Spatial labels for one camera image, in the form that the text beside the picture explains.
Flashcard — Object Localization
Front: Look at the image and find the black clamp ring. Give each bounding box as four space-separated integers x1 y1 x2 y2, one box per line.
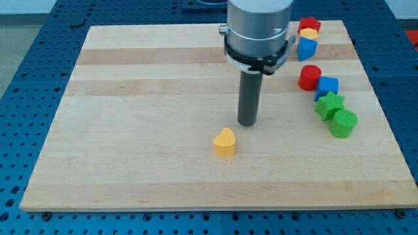
223 35 297 76

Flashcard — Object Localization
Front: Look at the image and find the red star block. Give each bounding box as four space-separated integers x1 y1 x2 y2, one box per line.
298 16 321 33

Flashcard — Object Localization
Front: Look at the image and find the wooden board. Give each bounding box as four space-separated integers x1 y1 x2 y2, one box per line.
20 20 417 212

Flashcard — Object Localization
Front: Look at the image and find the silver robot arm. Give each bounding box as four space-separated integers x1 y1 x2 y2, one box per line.
219 0 295 127

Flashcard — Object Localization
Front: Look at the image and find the blue cube block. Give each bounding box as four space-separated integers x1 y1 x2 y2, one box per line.
314 76 340 102

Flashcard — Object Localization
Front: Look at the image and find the green cylinder block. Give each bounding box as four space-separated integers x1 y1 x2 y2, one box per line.
329 110 357 138

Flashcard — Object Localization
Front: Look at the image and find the green star block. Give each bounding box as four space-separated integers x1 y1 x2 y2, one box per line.
315 91 345 121

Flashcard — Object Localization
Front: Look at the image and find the blue heart block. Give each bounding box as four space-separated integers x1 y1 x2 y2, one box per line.
297 37 318 61

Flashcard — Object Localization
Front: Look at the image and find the red cylinder block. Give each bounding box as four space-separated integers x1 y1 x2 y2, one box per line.
298 65 322 91

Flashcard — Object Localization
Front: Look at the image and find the yellow heart block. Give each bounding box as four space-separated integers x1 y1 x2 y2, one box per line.
213 128 236 157

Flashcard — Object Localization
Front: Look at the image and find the yellow hexagon block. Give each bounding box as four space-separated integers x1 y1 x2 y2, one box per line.
299 27 319 41

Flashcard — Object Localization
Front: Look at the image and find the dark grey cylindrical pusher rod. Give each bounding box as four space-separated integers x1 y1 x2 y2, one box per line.
238 72 263 127

